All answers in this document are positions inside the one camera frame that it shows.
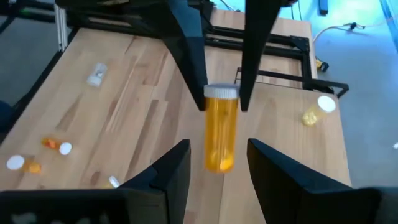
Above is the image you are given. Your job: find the yellow cable plug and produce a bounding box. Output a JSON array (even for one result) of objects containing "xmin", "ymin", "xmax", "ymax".
[{"xmin": 315, "ymin": 58, "xmax": 330, "ymax": 73}]

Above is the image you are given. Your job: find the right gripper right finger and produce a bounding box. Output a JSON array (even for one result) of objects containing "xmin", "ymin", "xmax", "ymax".
[{"xmin": 247, "ymin": 138, "xmax": 352, "ymax": 224}]

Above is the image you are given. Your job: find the silver aluminium post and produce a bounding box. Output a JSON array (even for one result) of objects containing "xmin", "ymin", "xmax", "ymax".
[{"xmin": 55, "ymin": 3, "xmax": 68, "ymax": 52}]

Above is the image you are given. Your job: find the large orange pill bottle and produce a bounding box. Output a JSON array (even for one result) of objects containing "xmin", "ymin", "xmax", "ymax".
[{"xmin": 203, "ymin": 83, "xmax": 240, "ymax": 174}]

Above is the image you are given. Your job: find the blue fabric item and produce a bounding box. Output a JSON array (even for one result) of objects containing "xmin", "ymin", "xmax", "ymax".
[{"xmin": 0, "ymin": 101, "xmax": 13, "ymax": 132}]

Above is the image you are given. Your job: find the clear plastic jar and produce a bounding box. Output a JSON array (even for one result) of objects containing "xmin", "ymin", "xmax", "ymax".
[{"xmin": 86, "ymin": 62, "xmax": 108, "ymax": 88}]

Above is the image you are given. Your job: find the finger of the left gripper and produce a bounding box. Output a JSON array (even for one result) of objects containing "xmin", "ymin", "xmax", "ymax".
[
  {"xmin": 239, "ymin": 0, "xmax": 282, "ymax": 112},
  {"xmin": 161, "ymin": 0, "xmax": 208, "ymax": 112}
]

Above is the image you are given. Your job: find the yellow white floor cable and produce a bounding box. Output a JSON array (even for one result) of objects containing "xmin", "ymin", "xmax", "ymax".
[{"xmin": 312, "ymin": 17, "xmax": 398, "ymax": 44}]

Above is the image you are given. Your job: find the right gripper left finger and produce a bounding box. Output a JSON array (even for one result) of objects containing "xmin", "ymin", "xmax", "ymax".
[{"xmin": 119, "ymin": 139, "xmax": 192, "ymax": 224}]

